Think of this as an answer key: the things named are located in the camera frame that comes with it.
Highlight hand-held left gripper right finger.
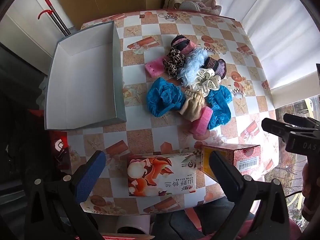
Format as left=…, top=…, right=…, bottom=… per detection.
left=209, top=150, right=290, bottom=240

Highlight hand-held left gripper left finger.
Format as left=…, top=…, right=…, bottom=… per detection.
left=24, top=150, right=107, bottom=240

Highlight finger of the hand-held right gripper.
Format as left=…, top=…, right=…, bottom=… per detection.
left=284, top=114, right=320, bottom=130
left=261, top=117, right=300, bottom=140

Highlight large pink sponge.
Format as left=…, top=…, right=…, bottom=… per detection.
left=188, top=106, right=213, bottom=134

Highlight blue shoe cover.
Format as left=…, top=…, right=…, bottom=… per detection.
left=146, top=77, right=187, bottom=117
left=204, top=85, right=232, bottom=130

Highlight beige elastic cloth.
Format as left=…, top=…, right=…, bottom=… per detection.
left=179, top=90, right=206, bottom=122

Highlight cream polka dot scrunchie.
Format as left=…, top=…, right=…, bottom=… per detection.
left=191, top=68, right=222, bottom=98

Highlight brown and purple knitted scrunchie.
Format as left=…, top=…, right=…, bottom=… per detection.
left=204, top=57, right=227, bottom=78

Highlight grey box with white inside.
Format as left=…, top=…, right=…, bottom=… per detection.
left=44, top=21, right=127, bottom=132

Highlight light blue fluffy scrunchie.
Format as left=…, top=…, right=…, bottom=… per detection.
left=176, top=48, right=212, bottom=88

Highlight pink and black scrunchie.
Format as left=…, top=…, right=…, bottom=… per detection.
left=171, top=34, right=198, bottom=55

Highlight person's right hand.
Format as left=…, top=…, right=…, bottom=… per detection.
left=301, top=159, right=320, bottom=222

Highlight red patterned carton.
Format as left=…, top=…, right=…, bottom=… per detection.
left=201, top=144, right=262, bottom=180

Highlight white stool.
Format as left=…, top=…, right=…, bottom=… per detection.
left=117, top=214, right=150, bottom=237

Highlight person's dark trousers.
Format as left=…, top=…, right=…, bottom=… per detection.
left=154, top=197, right=253, bottom=238

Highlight orange and white tissue pack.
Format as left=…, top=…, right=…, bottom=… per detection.
left=127, top=152, right=198, bottom=197

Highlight white curtain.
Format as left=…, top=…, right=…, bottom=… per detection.
left=220, top=0, right=320, bottom=90

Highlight leopard print scrunchie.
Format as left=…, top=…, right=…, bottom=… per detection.
left=162, top=49, right=187, bottom=78

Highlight small pink sponge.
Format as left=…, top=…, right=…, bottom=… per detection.
left=145, top=58, right=167, bottom=78

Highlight red-handled pole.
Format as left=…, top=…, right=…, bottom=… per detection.
left=37, top=0, right=72, bottom=37

